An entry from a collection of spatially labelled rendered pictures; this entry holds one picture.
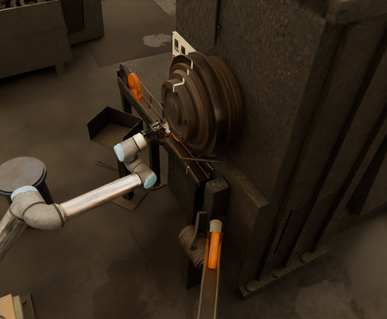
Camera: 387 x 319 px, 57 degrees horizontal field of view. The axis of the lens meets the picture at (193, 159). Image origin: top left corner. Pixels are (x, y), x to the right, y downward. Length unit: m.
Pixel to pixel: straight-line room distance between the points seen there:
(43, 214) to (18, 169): 0.81
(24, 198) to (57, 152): 1.41
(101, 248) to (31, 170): 0.67
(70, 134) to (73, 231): 1.02
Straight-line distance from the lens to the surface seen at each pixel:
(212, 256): 1.56
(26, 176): 2.43
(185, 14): 1.86
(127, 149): 1.89
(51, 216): 1.72
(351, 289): 2.56
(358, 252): 2.72
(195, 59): 1.55
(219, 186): 1.73
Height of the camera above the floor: 2.11
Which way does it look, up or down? 46 degrees down
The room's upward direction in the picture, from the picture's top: 3 degrees clockwise
